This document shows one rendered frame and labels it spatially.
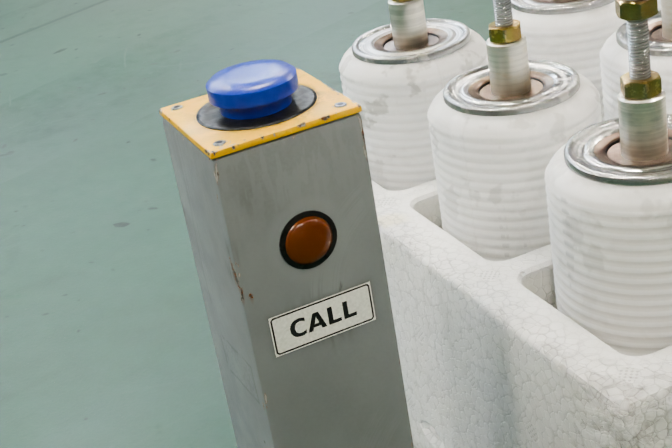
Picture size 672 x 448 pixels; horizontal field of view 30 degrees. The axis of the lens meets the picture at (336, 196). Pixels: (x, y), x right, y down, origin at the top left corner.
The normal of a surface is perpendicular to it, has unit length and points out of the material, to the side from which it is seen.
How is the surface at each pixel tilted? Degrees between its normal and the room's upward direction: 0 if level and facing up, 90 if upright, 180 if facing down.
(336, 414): 90
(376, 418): 90
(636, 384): 0
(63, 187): 0
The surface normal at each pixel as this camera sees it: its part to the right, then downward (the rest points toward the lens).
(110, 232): -0.15, -0.90
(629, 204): -0.38, -0.11
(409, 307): -0.89, 0.31
